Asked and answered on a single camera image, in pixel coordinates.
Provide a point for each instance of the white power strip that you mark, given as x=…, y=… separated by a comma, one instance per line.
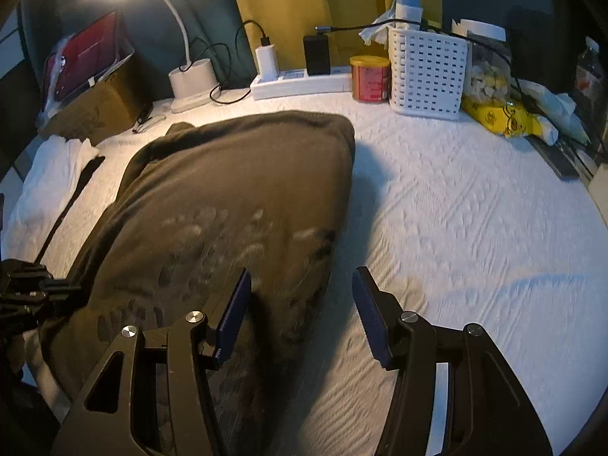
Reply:
x=304, y=84

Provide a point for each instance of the white cloth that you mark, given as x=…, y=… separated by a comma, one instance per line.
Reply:
x=42, y=185

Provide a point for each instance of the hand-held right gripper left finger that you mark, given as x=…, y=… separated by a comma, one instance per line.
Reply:
x=235, y=313

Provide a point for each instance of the crumpled white wrapper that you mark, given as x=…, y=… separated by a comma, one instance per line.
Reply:
x=555, y=104

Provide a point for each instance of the black charger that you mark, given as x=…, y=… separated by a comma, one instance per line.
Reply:
x=317, y=54

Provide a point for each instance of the glass jar with white lid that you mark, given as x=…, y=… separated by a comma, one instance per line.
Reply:
x=489, y=80

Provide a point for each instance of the white textured table cover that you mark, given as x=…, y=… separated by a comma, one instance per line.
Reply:
x=451, y=223

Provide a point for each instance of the plastic water bottle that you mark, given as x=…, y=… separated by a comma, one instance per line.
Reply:
x=586, y=80

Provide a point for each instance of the white plastic basket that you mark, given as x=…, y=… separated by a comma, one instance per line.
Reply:
x=427, y=76

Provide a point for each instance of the white tissue paper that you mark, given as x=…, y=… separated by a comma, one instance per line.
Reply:
x=375, y=33

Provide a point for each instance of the white charger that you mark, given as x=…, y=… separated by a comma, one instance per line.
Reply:
x=266, y=61

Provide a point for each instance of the pale blue carton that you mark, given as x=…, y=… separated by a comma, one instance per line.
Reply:
x=409, y=2

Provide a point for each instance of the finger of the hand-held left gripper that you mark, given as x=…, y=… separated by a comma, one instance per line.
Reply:
x=26, y=270
x=57, y=287

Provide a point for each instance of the copper red can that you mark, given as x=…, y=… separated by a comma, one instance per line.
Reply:
x=370, y=80

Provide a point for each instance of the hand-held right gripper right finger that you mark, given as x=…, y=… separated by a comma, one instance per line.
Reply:
x=373, y=318

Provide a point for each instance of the yellow snack packet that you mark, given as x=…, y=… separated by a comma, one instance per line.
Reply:
x=498, y=116

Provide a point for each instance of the brown cardboard box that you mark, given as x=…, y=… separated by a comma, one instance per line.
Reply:
x=104, y=104

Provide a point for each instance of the flat black device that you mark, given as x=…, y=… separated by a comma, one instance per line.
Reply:
x=555, y=156

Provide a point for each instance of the clear plastic bag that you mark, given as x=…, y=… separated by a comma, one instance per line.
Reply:
x=54, y=69

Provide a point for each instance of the white desk lamp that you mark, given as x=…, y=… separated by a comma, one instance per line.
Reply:
x=192, y=76

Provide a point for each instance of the dark olive t-shirt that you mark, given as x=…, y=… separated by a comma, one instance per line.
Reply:
x=228, y=190

